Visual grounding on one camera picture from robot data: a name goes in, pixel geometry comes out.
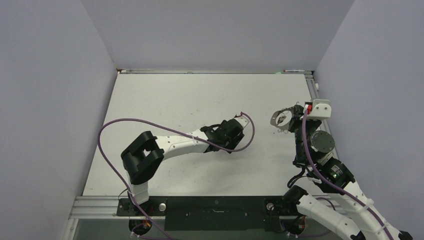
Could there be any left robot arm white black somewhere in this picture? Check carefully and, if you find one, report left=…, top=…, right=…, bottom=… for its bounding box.
left=120, top=116, right=250, bottom=215

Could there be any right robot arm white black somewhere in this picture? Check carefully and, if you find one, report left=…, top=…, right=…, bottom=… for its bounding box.
left=271, top=102, right=413, bottom=240

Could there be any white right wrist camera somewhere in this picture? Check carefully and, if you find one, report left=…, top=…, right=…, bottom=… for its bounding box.
left=304, top=99, right=332, bottom=121

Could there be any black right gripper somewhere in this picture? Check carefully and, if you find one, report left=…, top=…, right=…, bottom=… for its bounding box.
left=286, top=104, right=320, bottom=163

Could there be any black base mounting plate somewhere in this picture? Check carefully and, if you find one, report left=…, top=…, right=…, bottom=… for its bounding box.
left=116, top=196, right=314, bottom=232

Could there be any aluminium frame rail right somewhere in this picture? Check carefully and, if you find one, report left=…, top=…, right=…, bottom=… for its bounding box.
left=304, top=73, right=345, bottom=180

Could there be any aluminium frame rail back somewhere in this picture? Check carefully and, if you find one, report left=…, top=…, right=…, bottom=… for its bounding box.
left=117, top=69, right=313, bottom=75

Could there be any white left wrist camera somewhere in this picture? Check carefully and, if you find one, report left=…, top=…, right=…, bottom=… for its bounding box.
left=234, top=115, right=250, bottom=129

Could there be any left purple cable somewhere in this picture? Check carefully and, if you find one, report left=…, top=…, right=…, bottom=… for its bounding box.
left=97, top=111, right=256, bottom=240

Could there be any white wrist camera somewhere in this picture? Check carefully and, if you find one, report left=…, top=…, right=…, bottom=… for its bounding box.
left=234, top=115, right=250, bottom=129
left=304, top=99, right=332, bottom=121

